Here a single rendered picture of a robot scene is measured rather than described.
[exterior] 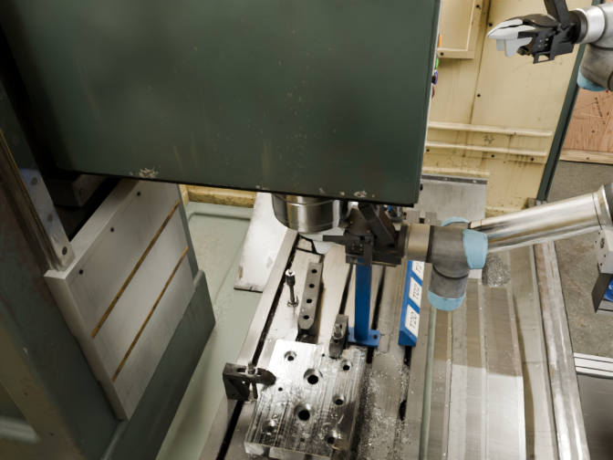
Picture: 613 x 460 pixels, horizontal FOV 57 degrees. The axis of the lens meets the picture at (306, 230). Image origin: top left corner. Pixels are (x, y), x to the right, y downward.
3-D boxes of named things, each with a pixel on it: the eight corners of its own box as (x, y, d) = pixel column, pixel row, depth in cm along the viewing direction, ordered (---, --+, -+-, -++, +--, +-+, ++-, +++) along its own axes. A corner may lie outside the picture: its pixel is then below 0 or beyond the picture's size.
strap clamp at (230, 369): (280, 396, 142) (275, 360, 133) (276, 407, 140) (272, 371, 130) (231, 387, 145) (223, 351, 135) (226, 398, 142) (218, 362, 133)
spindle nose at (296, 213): (279, 182, 118) (275, 133, 110) (355, 186, 116) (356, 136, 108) (264, 232, 106) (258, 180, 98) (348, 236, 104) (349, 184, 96)
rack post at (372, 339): (380, 332, 156) (386, 255, 137) (378, 348, 152) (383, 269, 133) (345, 327, 158) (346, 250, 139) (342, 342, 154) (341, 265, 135)
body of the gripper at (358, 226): (341, 264, 114) (400, 272, 112) (342, 231, 108) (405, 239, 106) (348, 239, 119) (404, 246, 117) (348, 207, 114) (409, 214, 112)
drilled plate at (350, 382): (365, 364, 144) (365, 351, 141) (346, 472, 122) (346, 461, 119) (278, 350, 148) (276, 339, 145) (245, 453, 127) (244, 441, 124)
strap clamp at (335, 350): (348, 340, 155) (348, 304, 145) (340, 381, 145) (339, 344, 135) (337, 339, 155) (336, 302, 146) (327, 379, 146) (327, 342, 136)
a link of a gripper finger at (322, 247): (298, 258, 113) (344, 257, 113) (297, 236, 109) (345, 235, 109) (298, 248, 115) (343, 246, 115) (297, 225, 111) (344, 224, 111)
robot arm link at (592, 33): (608, 12, 117) (583, 0, 123) (589, 15, 116) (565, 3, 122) (597, 47, 122) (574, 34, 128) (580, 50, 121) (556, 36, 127)
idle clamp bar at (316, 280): (324, 277, 174) (323, 262, 169) (314, 344, 154) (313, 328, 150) (308, 276, 174) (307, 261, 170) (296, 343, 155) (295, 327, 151)
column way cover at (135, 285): (202, 287, 172) (168, 144, 139) (132, 426, 137) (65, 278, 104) (186, 286, 173) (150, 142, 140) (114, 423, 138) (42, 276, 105)
